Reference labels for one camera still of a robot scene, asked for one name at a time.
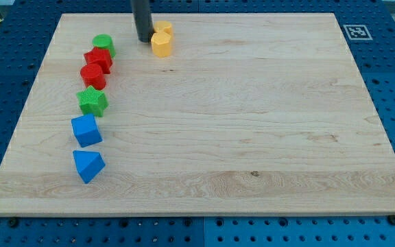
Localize red star-shaped block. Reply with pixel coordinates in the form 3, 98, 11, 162
84, 47, 112, 74

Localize white fiducial marker tag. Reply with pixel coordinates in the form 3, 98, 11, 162
344, 24, 372, 40

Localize red cylinder block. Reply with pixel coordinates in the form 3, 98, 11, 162
80, 63, 106, 90

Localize light wooden board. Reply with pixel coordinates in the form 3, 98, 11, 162
0, 13, 395, 217

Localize blue triangle block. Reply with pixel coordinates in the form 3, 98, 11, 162
73, 150, 106, 184

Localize yellow hexagon block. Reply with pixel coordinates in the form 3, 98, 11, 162
151, 32, 172, 58

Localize green cylinder block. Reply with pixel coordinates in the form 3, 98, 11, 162
92, 34, 116, 58

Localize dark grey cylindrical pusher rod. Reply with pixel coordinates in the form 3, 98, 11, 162
130, 0, 154, 43

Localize blue cube block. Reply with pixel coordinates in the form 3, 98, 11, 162
71, 114, 103, 148

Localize green star block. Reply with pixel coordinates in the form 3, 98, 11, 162
76, 86, 109, 117

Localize yellow heart block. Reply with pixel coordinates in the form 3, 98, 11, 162
154, 21, 173, 36

